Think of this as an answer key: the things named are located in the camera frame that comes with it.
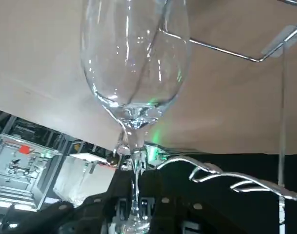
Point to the clear glass goblet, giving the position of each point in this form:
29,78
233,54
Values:
135,117

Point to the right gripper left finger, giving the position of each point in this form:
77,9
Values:
65,214

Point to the small red tag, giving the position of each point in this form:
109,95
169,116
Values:
24,149

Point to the grey metal shelf unit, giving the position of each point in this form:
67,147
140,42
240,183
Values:
17,185

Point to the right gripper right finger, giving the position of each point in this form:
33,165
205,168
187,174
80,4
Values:
177,217

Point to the white box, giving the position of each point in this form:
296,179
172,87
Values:
73,175

